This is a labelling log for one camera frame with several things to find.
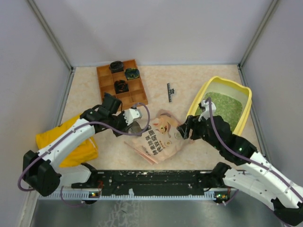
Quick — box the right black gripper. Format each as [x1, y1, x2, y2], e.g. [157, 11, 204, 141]
[177, 112, 222, 150]

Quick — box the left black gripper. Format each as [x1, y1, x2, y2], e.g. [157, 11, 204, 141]
[107, 110, 134, 137]

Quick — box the silver metal scoop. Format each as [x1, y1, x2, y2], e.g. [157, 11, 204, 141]
[129, 121, 148, 137]

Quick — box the pink cat litter bag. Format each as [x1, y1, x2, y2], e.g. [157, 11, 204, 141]
[126, 109, 190, 165]

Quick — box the black bag sealing clip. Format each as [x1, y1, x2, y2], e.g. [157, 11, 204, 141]
[167, 83, 175, 103]

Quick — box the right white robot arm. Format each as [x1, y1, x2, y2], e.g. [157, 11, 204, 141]
[177, 115, 303, 226]

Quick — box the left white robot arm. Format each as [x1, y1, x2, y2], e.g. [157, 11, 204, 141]
[20, 95, 141, 196]

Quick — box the green cat litter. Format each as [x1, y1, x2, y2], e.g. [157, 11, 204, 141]
[204, 92, 243, 131]

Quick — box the yellow litter box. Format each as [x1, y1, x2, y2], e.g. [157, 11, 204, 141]
[187, 76, 252, 135]

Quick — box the dark rolled item lower left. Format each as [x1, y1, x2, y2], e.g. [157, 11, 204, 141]
[104, 92, 115, 98]

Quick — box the wooden compartment tray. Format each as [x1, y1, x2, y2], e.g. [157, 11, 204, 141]
[96, 59, 148, 110]

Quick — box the black orange rolled item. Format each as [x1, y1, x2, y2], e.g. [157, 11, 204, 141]
[114, 80, 129, 94]

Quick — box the yellow cloth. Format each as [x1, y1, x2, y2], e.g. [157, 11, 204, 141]
[36, 114, 98, 167]

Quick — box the black green rolled item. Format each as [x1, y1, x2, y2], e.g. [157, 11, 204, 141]
[125, 68, 140, 80]

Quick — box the black rolled item top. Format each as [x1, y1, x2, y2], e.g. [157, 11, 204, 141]
[109, 61, 124, 73]

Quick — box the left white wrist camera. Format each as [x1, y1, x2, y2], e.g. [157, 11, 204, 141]
[124, 108, 142, 125]

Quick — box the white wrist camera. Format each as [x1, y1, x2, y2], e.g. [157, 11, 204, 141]
[124, 108, 142, 125]
[198, 100, 216, 122]

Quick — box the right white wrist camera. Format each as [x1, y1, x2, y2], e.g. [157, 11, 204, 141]
[198, 100, 216, 122]

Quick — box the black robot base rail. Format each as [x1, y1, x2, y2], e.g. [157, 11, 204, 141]
[71, 169, 237, 197]

